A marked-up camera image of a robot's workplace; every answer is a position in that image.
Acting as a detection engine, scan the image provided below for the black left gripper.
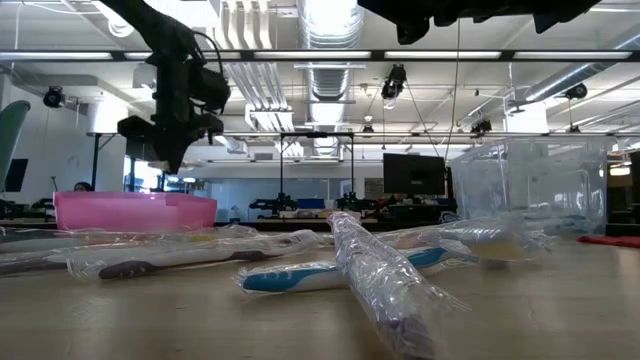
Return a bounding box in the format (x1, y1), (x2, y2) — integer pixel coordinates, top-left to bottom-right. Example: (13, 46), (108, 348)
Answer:
(117, 49), (225, 175)

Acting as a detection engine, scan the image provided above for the pink plastic bin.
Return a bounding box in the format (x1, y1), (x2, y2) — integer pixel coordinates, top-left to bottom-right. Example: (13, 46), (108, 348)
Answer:
(52, 190), (219, 233)

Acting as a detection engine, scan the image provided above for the black ceiling spotlight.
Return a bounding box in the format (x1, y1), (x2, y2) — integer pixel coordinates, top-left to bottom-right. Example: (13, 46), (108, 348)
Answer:
(563, 82), (590, 102)
(41, 85), (67, 109)
(379, 63), (408, 101)
(468, 118), (494, 137)

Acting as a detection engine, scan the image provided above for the black computer monitor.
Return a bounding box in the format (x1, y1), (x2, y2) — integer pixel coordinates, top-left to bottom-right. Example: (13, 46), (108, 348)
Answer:
(382, 152), (448, 197)
(4, 157), (30, 194)

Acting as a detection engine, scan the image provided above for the green plastic bin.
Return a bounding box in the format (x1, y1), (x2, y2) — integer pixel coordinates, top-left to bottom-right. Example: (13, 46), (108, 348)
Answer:
(0, 98), (32, 194)

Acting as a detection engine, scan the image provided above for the white toothbrush at edge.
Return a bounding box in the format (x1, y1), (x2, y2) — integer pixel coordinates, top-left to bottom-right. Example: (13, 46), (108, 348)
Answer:
(0, 254), (71, 277)

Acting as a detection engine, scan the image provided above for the black cabinet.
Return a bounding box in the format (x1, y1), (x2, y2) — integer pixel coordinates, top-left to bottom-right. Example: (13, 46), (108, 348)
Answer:
(392, 197), (459, 225)

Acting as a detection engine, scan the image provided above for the clear deep plastic bin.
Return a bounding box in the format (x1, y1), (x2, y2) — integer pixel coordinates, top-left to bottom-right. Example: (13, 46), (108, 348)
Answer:
(448, 136), (610, 237)

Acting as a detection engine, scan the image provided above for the red flat plastic lid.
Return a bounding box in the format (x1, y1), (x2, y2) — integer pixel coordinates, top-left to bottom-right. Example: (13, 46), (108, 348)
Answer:
(576, 234), (640, 250)

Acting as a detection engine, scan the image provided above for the black metal rig frame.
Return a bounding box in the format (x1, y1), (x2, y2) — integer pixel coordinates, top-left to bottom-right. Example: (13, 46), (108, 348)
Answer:
(278, 131), (357, 214)
(88, 130), (172, 193)

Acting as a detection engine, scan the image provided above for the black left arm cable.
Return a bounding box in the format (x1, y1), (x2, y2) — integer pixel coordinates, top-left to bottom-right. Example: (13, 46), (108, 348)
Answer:
(192, 30), (225, 76)

